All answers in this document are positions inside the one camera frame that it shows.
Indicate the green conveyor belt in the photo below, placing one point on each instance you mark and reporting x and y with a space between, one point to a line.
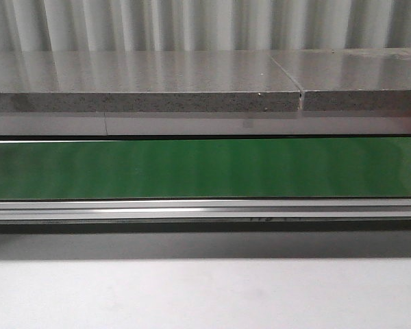
229 168

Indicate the grey stone slab right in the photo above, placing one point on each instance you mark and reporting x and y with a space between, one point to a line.
367 80

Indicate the grey stone slab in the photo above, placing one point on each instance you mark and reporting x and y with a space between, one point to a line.
144 82
367 80

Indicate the grey stone slab left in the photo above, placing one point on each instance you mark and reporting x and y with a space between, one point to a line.
144 82

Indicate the white pleated curtain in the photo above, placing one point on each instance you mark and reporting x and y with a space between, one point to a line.
202 25

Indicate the aluminium conveyor frame rail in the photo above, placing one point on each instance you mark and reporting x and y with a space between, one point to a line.
205 210

